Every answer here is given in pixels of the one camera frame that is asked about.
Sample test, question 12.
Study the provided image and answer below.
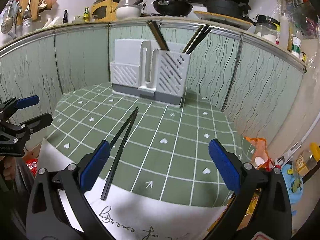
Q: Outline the black chopstick five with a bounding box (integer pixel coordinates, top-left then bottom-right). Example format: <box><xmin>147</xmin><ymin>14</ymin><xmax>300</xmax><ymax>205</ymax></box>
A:
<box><xmin>110</xmin><ymin>107</ymin><xmax>138</xmax><ymax>148</ymax></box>

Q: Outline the black chopstick one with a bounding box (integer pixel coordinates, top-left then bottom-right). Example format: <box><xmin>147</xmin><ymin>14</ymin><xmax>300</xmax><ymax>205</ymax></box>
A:
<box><xmin>182</xmin><ymin>24</ymin><xmax>209</xmax><ymax>54</ymax></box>

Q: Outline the person's left hand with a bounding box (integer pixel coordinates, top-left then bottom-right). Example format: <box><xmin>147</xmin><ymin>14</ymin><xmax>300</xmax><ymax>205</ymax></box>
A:
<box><xmin>3</xmin><ymin>157</ymin><xmax>16</xmax><ymax>181</ymax></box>

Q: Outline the orange plastic bag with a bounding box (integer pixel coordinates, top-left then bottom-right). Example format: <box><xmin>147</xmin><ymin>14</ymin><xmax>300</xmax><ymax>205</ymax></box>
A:
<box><xmin>245</xmin><ymin>137</ymin><xmax>274</xmax><ymax>170</ymax></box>

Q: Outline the green checkered tablecloth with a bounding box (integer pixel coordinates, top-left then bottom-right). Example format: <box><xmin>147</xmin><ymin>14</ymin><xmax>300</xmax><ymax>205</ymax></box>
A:
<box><xmin>36</xmin><ymin>81</ymin><xmax>256</xmax><ymax>240</ymax></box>

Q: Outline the blue plastic container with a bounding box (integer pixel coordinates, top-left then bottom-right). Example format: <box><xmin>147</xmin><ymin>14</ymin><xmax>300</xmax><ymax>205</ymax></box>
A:
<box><xmin>281</xmin><ymin>164</ymin><xmax>303</xmax><ymax>205</ymax></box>

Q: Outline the yellow lid glass jar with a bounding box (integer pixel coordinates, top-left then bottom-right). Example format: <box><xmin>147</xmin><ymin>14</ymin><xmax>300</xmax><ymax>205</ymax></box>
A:
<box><xmin>292</xmin><ymin>142</ymin><xmax>320</xmax><ymax>178</ymax></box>

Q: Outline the white pipe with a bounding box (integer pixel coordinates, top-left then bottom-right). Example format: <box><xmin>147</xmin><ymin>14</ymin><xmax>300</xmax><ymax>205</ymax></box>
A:
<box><xmin>301</xmin><ymin>112</ymin><xmax>320</xmax><ymax>143</ymax></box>

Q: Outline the dark glass bottle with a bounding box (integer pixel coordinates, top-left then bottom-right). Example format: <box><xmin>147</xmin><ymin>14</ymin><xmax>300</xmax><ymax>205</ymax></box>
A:
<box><xmin>62</xmin><ymin>9</ymin><xmax>68</xmax><ymax>24</ymax></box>

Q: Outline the hanging wooden cutting board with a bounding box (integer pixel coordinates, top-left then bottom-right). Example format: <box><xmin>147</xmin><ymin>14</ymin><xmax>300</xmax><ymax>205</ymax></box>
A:
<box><xmin>16</xmin><ymin>0</ymin><xmax>43</xmax><ymax>26</ymax></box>

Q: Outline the green glass bottle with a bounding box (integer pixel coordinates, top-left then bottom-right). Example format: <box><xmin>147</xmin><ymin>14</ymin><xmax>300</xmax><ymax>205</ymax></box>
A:
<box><xmin>83</xmin><ymin>7</ymin><xmax>90</xmax><ymax>22</ymax></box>

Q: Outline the white utensil holder rack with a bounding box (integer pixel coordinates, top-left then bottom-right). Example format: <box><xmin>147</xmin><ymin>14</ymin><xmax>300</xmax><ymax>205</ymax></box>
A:
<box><xmin>110</xmin><ymin>38</ymin><xmax>190</xmax><ymax>107</ymax></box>

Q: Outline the yellow microwave oven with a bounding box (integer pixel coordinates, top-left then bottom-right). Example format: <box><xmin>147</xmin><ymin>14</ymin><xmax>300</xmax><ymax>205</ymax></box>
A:
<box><xmin>91</xmin><ymin>0</ymin><xmax>118</xmax><ymax>22</ymax></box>

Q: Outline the green label white bottle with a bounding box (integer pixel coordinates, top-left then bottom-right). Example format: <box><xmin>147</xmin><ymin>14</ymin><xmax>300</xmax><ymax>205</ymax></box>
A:
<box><xmin>291</xmin><ymin>36</ymin><xmax>301</xmax><ymax>58</ymax></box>

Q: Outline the clear salt container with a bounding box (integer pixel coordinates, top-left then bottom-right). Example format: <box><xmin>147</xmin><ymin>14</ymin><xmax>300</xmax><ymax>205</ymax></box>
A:
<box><xmin>255</xmin><ymin>22</ymin><xmax>277</xmax><ymax>44</ymax></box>

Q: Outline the white rice cooker pot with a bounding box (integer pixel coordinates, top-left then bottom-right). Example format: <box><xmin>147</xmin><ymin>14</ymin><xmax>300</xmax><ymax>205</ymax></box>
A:
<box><xmin>116</xmin><ymin>0</ymin><xmax>143</xmax><ymax>20</ymax></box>

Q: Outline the white squeeze bottle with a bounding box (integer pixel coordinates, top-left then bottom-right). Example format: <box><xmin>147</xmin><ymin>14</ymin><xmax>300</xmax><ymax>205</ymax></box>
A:
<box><xmin>279</xmin><ymin>13</ymin><xmax>289</xmax><ymax>50</ymax></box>

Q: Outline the black cooking pot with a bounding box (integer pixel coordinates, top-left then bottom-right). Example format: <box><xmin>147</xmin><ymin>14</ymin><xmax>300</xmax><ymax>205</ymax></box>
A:
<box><xmin>204</xmin><ymin>0</ymin><xmax>251</xmax><ymax>18</ymax></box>

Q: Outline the black wok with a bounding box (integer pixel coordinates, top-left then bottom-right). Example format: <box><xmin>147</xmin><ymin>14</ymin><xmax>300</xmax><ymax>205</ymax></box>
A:
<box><xmin>153</xmin><ymin>0</ymin><xmax>193</xmax><ymax>17</ymax></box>

